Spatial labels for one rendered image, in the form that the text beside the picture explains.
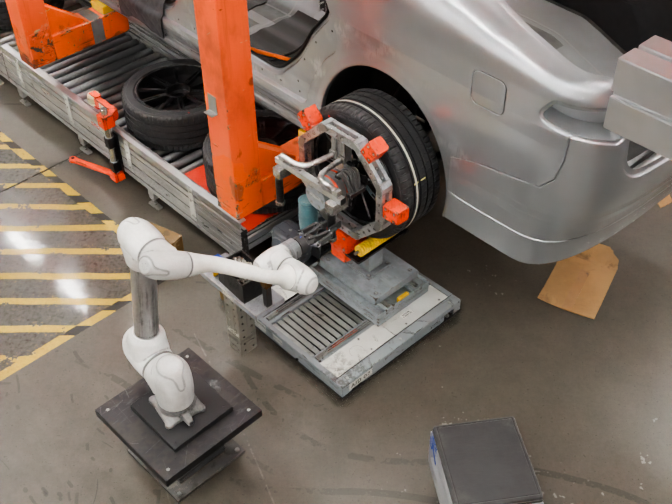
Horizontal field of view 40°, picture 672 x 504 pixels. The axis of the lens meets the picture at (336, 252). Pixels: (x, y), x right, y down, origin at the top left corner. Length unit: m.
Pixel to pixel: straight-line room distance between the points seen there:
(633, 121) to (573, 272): 3.89
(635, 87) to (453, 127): 2.69
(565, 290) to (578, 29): 1.35
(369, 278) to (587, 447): 1.29
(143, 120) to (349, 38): 1.66
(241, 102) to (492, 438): 1.79
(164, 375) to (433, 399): 1.32
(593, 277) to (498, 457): 1.58
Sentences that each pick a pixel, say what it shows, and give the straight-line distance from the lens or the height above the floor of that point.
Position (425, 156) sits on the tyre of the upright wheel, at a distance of 4.02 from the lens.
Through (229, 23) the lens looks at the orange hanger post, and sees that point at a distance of 3.92.
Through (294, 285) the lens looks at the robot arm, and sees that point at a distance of 3.63.
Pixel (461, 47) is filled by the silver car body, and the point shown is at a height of 1.59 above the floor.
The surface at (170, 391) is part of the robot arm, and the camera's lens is 3.77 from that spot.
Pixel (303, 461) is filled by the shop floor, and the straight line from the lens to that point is 4.15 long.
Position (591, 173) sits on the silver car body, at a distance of 3.62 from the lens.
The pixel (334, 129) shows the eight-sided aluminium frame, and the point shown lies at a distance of 4.00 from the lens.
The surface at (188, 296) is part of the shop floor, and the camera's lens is 4.87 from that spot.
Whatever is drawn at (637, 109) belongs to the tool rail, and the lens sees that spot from 1.19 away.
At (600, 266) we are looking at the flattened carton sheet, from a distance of 5.13.
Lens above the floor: 3.39
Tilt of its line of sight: 42 degrees down
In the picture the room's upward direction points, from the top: 1 degrees counter-clockwise
